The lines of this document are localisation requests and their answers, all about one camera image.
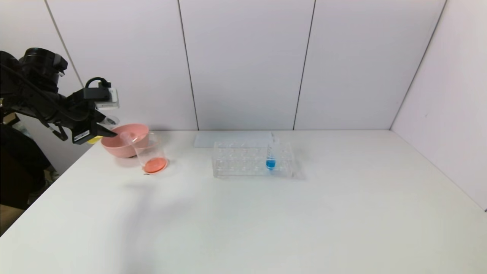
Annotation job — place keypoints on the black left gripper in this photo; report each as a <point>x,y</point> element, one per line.
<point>83,134</point>

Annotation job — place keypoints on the clear acrylic test tube rack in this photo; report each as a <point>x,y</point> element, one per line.
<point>243,160</point>

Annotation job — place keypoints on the test tube with blue pigment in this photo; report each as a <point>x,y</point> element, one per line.
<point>271,163</point>

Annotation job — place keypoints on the test tube with yellow pigment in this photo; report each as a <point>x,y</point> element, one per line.
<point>95,139</point>

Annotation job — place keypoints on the clear glass beaker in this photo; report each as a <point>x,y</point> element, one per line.
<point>154,164</point>

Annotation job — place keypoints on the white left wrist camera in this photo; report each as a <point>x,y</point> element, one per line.
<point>108,98</point>

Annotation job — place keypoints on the black and orange left arm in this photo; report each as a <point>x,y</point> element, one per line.
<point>30,91</point>

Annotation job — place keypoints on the dark background furniture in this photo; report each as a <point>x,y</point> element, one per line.
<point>19,167</point>

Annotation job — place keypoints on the pink plastic bowl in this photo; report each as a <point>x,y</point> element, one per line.
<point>127,148</point>

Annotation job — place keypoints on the white paper sheet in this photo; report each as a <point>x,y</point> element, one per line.
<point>207,140</point>

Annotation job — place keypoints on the test tube with red pigment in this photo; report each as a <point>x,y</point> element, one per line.
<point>127,139</point>

